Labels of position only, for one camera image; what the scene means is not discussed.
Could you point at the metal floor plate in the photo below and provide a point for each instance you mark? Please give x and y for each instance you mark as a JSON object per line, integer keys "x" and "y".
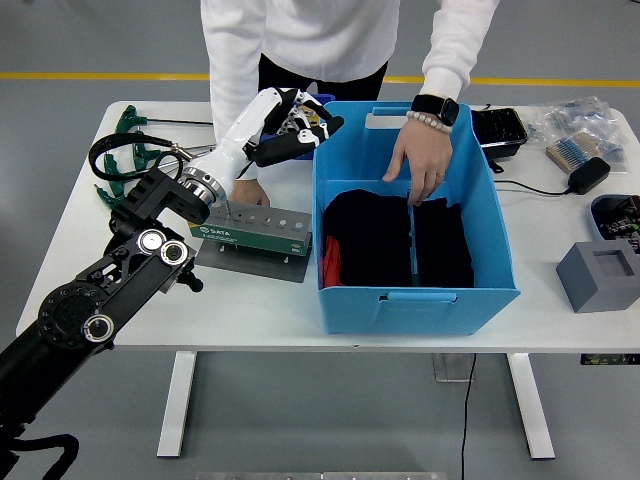
{"x": 447, "y": 370}

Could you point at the person's right hand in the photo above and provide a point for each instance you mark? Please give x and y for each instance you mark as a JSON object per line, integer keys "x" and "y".
{"x": 250, "y": 192}

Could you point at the grey green hex key stand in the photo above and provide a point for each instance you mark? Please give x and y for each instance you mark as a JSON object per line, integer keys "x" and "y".
{"x": 260, "y": 240}

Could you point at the black power adapter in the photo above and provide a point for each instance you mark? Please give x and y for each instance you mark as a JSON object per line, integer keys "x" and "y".
{"x": 590, "y": 175}

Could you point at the black cloth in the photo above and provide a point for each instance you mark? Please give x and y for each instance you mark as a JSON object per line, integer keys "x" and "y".
{"x": 370, "y": 240}

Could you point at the person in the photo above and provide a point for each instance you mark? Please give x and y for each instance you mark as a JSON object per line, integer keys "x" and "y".
{"x": 325, "y": 30}

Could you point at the table control panel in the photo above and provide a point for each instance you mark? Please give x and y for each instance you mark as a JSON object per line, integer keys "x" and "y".
{"x": 605, "y": 359}

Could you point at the grey foam block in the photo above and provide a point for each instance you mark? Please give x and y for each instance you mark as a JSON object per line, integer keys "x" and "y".
{"x": 590, "y": 290}

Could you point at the person's left hand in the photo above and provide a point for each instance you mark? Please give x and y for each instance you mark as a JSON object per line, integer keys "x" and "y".
{"x": 425, "y": 155}

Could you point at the black plastic tray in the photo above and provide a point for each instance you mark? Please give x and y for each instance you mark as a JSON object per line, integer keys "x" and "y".
{"x": 500, "y": 127}

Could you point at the person's right forearm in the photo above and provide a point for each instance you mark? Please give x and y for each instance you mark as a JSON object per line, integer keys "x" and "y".
{"x": 230, "y": 85}

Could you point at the white table leg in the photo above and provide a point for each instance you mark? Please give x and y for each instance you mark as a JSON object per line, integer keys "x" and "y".
{"x": 177, "y": 400}
{"x": 530, "y": 400}

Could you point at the person's left forearm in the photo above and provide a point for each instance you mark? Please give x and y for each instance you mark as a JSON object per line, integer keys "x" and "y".
{"x": 455, "y": 55}

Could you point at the blue tray with parts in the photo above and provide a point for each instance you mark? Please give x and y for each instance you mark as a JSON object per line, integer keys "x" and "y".
{"x": 617, "y": 220}

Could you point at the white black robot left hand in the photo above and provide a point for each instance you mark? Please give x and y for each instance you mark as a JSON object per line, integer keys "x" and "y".
{"x": 240, "y": 130}

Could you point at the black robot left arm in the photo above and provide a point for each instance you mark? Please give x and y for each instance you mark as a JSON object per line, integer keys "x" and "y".
{"x": 100, "y": 295}

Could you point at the yellow floor tape line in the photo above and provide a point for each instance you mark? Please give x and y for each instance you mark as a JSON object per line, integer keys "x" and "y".
{"x": 550, "y": 81}

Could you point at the clear bags of components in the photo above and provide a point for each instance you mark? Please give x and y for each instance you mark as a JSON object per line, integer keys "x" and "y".
{"x": 575, "y": 115}

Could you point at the large light blue box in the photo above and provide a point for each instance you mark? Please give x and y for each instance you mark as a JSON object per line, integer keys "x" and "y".
{"x": 350, "y": 150}

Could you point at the resistor strip bundle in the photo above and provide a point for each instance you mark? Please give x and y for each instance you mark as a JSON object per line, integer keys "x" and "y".
{"x": 570, "y": 150}

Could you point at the red cloth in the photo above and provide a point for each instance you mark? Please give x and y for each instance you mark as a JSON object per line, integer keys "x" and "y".
{"x": 331, "y": 265}

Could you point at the small dark blue bin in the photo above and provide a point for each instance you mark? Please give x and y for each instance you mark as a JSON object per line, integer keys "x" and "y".
{"x": 306, "y": 154}

